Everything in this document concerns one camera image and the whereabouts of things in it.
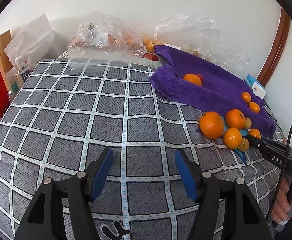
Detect small orange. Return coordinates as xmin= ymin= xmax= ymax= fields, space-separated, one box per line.
xmin=241 ymin=92 xmax=251 ymax=104
xmin=223 ymin=127 xmax=242 ymax=150
xmin=248 ymin=128 xmax=261 ymax=139
xmin=248 ymin=102 xmax=260 ymax=113

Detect brown longan front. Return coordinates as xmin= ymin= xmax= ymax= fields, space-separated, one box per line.
xmin=237 ymin=138 xmax=250 ymax=152

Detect brown longan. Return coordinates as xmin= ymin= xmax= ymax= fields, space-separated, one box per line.
xmin=237 ymin=138 xmax=250 ymax=152
xmin=243 ymin=117 xmax=252 ymax=130

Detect brown longan back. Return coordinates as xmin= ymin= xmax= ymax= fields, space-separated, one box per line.
xmin=243 ymin=117 xmax=252 ymax=130

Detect large orange with stem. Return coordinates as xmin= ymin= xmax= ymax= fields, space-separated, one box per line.
xmin=224 ymin=109 xmax=245 ymax=130

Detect small red fruit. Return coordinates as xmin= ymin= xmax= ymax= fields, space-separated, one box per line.
xmin=196 ymin=74 xmax=203 ymax=83

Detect person's right hand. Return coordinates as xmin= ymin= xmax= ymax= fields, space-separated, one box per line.
xmin=271 ymin=178 xmax=292 ymax=224

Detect blue white tissue pack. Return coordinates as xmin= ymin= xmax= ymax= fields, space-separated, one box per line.
xmin=245 ymin=74 xmax=266 ymax=99

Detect grey checkered tablecloth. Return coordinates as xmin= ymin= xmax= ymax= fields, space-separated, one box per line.
xmin=0 ymin=59 xmax=279 ymax=239

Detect purple towel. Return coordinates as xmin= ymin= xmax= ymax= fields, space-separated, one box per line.
xmin=150 ymin=46 xmax=276 ymax=138

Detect clear plastic bottle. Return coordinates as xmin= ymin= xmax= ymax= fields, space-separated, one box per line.
xmin=14 ymin=56 xmax=32 ymax=88

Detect large clear plastic bag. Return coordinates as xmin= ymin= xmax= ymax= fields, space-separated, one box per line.
xmin=141 ymin=14 xmax=250 ymax=76

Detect white plastic bag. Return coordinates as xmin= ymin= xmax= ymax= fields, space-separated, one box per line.
xmin=4 ymin=14 xmax=60 ymax=67

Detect wooden chair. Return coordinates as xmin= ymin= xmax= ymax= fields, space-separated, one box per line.
xmin=0 ymin=30 xmax=13 ymax=76

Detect clear bag with fruit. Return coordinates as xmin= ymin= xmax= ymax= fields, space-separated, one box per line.
xmin=67 ymin=11 xmax=147 ymax=62

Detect bagged oranges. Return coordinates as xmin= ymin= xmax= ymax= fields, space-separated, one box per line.
xmin=122 ymin=33 xmax=154 ymax=54

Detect black cables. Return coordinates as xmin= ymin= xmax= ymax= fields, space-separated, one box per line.
xmin=263 ymin=100 xmax=285 ymax=136

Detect brown wooden door frame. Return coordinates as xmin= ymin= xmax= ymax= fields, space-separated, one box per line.
xmin=257 ymin=8 xmax=291 ymax=87

